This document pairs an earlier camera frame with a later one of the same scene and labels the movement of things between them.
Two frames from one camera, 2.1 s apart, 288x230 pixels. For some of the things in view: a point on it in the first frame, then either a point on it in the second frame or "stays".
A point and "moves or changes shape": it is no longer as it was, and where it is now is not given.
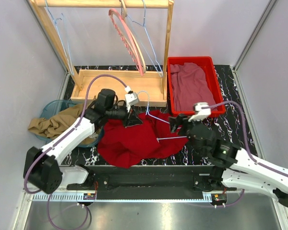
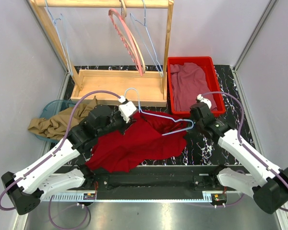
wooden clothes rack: [150, 87] stays
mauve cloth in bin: [189, 86] stays
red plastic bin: [208, 63] stays
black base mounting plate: [146, 182] stays
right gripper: [179, 120] → [191, 115]
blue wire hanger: [147, 113] moves or changes shape
